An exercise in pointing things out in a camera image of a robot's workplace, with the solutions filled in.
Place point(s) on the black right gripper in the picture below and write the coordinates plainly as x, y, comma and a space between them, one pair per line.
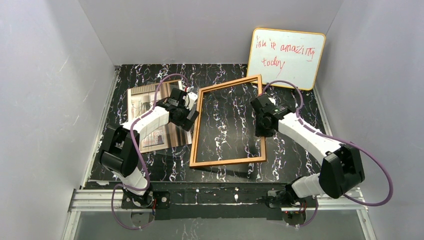
259, 124

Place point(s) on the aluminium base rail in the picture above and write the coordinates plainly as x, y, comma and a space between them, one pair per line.
212, 213

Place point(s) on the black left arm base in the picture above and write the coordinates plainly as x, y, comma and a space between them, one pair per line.
152, 199

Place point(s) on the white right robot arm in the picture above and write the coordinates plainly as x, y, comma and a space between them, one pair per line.
341, 167

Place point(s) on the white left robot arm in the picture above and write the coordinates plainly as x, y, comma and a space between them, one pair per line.
120, 150

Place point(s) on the yellow-framed whiteboard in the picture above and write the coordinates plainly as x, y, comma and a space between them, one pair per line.
292, 56

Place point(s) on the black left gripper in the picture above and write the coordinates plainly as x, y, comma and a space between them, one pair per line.
191, 117

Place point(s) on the printed photo sheet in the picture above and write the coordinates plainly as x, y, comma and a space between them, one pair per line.
139, 100

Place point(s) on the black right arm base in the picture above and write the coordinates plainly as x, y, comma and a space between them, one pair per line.
283, 199

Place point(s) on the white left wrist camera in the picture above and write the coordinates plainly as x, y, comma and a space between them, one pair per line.
190, 99

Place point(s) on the orange wooden picture frame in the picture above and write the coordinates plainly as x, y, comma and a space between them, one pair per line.
195, 139

